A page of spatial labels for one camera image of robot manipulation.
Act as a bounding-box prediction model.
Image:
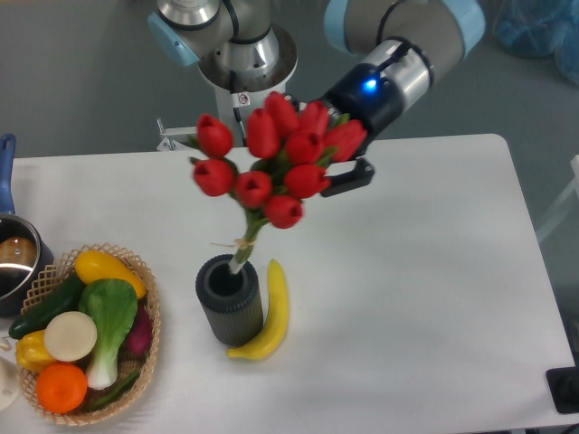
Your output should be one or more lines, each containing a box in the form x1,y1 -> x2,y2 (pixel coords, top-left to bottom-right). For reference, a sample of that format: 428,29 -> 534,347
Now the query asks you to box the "purple sweet potato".
124,305 -> 153,356

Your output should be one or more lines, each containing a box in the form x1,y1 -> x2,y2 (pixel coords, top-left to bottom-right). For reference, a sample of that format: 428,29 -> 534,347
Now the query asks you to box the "black device at table edge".
546,366 -> 578,414

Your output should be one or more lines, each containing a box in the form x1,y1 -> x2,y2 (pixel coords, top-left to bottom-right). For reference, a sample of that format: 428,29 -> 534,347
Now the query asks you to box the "green chili pepper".
85,370 -> 140,412

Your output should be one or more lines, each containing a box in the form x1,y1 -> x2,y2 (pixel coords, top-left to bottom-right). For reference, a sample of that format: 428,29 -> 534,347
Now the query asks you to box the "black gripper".
282,61 -> 403,199

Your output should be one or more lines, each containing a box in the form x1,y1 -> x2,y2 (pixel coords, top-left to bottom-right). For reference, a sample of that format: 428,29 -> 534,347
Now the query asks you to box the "yellow banana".
225,259 -> 290,361

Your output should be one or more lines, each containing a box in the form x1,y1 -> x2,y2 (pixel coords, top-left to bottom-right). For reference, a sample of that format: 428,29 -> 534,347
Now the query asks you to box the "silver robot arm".
142,1 -> 486,140

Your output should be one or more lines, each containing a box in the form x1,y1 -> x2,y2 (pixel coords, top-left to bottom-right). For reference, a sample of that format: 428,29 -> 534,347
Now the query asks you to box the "orange fruit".
35,363 -> 88,413

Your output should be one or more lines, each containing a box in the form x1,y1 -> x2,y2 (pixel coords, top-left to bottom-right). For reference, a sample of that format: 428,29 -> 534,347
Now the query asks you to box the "green bok choy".
79,278 -> 138,390

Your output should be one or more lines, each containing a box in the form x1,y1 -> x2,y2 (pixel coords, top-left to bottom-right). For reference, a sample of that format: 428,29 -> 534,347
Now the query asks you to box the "white garlic clove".
0,338 -> 12,352

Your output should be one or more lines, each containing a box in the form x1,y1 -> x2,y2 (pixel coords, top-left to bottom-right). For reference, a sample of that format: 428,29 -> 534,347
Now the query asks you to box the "white round radish slice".
43,311 -> 98,362

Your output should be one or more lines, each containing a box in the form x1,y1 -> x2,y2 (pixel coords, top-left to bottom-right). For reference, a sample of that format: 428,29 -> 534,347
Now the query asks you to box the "white frame at right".
536,156 -> 578,243

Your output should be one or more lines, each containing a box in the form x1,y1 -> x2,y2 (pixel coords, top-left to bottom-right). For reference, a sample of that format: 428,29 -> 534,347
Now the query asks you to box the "dark green cucumber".
8,272 -> 86,340

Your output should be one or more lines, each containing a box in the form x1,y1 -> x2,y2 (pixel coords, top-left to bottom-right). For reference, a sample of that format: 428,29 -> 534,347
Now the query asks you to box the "red tulip bouquet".
190,92 -> 367,274

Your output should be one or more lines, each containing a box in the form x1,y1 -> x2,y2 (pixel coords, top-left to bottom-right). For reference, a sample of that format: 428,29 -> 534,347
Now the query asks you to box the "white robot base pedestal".
157,81 -> 286,151

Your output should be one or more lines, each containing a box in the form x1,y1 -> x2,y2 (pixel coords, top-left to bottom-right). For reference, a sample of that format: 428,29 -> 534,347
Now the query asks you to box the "yellow bell pepper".
15,330 -> 57,373

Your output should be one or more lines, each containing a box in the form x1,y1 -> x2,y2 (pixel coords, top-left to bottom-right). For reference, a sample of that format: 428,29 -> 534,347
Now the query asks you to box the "yellow squash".
74,250 -> 147,299

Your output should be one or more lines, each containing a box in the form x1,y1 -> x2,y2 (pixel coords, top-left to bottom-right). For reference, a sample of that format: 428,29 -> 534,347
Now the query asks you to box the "dark grey ribbed vase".
195,254 -> 264,347

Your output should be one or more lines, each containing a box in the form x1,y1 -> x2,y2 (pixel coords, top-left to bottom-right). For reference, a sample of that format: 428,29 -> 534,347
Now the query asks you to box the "blue handled saucepan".
1,134 -> 53,317

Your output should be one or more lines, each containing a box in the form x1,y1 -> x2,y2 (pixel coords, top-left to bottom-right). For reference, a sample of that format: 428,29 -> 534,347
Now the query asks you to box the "blue plastic bag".
493,1 -> 578,85

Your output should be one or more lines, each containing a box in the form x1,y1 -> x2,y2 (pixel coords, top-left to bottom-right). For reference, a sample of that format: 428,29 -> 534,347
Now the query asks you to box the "woven wicker basket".
18,243 -> 161,427

